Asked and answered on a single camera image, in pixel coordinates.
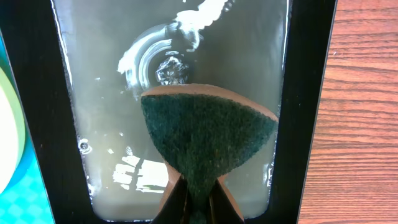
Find green scrub sponge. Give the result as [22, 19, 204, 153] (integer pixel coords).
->
[141, 84, 278, 223]

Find teal plastic tray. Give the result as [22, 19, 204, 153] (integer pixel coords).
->
[1, 37, 54, 224]

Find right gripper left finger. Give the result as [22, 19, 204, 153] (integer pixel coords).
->
[150, 177, 190, 224]

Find green rimmed plate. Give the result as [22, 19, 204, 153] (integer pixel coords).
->
[1, 69, 25, 193]

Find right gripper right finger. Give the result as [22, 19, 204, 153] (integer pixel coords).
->
[208, 180, 244, 224]

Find black water basin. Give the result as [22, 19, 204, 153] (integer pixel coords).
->
[1, 0, 337, 224]

